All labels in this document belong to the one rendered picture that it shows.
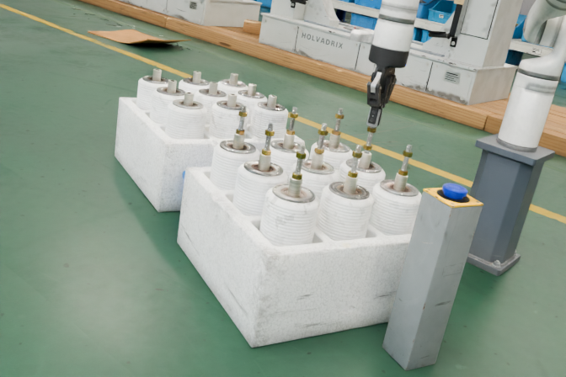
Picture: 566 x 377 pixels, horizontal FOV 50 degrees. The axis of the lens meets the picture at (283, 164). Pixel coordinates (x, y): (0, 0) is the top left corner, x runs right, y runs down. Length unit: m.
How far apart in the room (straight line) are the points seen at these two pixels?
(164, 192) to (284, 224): 0.52
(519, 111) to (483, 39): 1.73
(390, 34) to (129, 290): 0.69
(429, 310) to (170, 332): 0.44
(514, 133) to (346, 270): 0.60
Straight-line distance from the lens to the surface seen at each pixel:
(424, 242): 1.03
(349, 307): 1.16
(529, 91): 1.49
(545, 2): 1.34
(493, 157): 1.51
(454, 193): 1.01
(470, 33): 3.23
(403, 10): 1.18
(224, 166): 1.22
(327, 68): 3.50
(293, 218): 1.02
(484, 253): 1.57
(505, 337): 1.33
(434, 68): 3.24
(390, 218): 1.16
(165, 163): 1.46
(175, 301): 1.17
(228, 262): 1.13
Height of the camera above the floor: 0.64
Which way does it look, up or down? 19 degrees down
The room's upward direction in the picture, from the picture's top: 10 degrees clockwise
